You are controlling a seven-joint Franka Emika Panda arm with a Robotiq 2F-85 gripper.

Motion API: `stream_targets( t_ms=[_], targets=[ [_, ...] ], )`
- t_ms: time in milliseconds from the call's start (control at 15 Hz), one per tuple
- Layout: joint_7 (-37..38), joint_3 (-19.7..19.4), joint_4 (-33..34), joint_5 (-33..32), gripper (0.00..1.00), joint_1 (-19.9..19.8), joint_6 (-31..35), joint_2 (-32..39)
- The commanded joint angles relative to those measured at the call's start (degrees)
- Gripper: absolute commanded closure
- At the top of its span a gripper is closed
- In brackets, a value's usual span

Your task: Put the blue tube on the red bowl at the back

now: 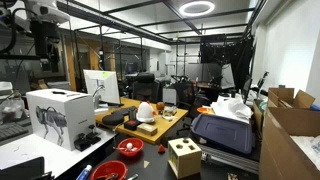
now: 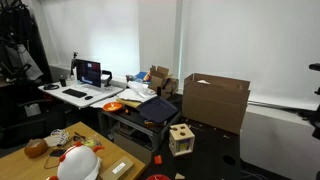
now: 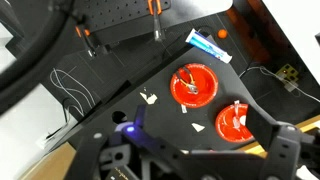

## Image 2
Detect orange bowl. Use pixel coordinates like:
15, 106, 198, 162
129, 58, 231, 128
102, 101, 124, 113

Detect red bowl with white ball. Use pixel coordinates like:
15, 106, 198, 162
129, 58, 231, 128
145, 173, 172, 180

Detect small open cardboard box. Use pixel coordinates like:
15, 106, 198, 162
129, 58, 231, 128
148, 65, 179, 100

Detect dark blue bin lid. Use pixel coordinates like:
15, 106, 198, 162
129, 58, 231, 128
136, 96, 180, 124

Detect pile of white papers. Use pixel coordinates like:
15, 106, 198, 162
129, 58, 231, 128
116, 80, 158, 103

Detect yellow envelope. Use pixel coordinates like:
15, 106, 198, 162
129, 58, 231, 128
115, 98, 143, 109

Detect wooden shape sorter box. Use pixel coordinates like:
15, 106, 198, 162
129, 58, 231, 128
168, 123, 196, 157

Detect large cardboard box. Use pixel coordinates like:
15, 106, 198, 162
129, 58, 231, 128
181, 72, 251, 135

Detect small red block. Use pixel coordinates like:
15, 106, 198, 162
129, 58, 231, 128
153, 154, 163, 166

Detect computer monitor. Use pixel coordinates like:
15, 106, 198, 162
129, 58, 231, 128
75, 58, 102, 89

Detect white desk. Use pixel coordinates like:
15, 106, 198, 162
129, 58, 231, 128
37, 79, 125, 110

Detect black keyboard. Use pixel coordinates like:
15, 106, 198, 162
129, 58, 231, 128
62, 88, 88, 99

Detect small labelled cardboard box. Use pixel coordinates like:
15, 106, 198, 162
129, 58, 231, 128
99, 155, 135, 180

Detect black headphones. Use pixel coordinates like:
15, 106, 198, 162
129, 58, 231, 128
43, 83, 60, 91

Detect white plush with red horns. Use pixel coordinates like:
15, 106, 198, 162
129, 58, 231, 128
46, 141, 105, 180

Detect white patterned cloth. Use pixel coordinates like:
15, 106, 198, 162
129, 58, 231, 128
44, 128, 70, 148

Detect black phone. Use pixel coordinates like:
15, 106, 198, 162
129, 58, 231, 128
49, 148, 68, 158

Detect brown round ball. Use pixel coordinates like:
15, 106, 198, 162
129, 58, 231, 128
23, 138, 49, 159

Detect black curtain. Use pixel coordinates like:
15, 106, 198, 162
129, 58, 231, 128
0, 0, 53, 84

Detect metal frame cart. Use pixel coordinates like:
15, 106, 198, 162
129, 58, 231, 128
98, 109, 183, 155

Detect camera on small tripod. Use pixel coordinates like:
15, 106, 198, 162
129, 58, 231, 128
70, 51, 79, 80

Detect thin black cable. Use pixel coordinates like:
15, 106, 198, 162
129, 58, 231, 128
43, 153, 63, 170

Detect black camera stand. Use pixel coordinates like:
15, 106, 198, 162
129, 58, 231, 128
308, 62, 320, 180

